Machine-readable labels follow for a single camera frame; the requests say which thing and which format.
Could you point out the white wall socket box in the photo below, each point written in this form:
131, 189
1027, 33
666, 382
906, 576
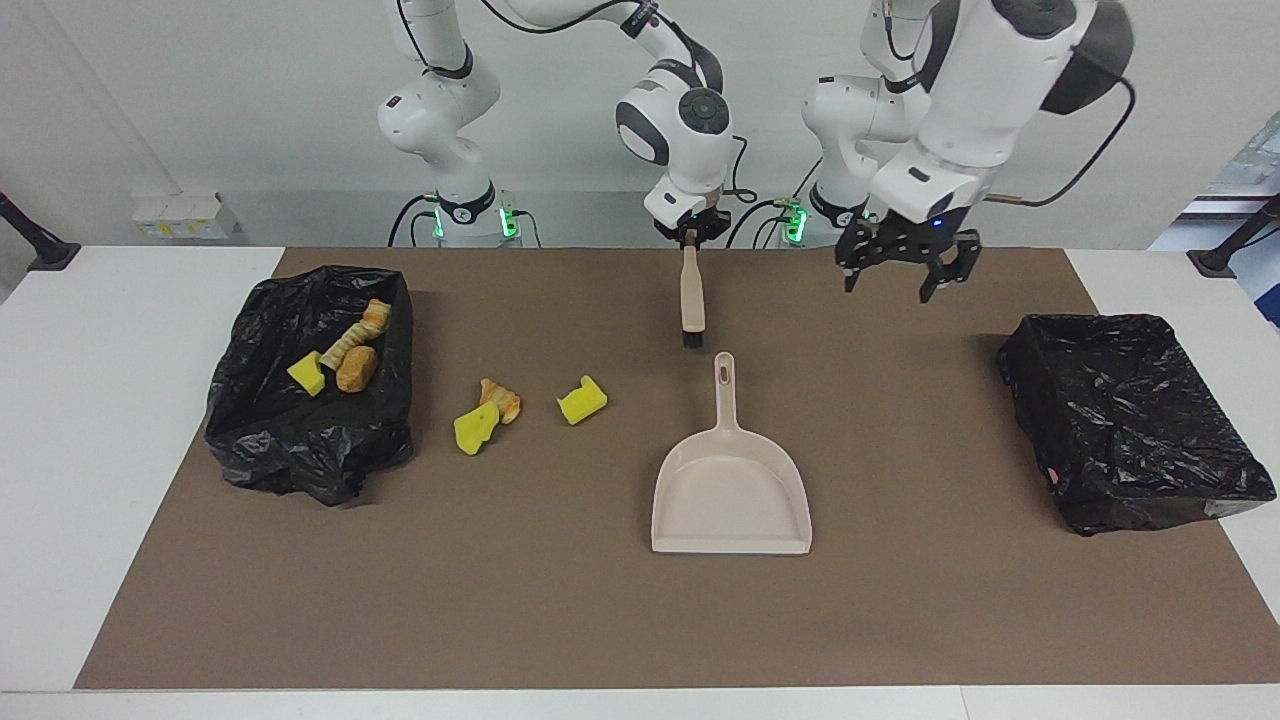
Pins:
185, 215

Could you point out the black clamp stand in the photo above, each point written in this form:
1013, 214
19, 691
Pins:
35, 245
1235, 245

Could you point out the black bag-lined bin with knot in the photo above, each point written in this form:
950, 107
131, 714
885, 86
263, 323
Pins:
300, 440

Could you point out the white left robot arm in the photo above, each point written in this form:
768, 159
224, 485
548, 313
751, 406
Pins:
960, 100

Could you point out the beige plastic dustpan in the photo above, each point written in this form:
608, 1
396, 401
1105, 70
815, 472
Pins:
730, 500

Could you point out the small striped croissant piece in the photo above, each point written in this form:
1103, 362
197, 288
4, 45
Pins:
503, 400

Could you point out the notched yellow sponge piece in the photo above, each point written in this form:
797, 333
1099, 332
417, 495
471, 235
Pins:
581, 402

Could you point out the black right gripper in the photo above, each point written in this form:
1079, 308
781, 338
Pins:
712, 225

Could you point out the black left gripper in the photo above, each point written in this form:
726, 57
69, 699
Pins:
905, 238

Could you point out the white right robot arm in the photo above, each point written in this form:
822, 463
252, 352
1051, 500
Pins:
690, 150

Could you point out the brown bread bun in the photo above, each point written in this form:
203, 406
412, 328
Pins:
357, 369

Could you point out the brown table mat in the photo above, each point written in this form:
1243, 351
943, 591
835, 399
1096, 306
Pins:
560, 600

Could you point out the pale bread piece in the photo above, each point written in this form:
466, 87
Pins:
345, 346

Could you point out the black bag-lined bin pink mark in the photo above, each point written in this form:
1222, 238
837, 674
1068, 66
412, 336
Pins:
1130, 420

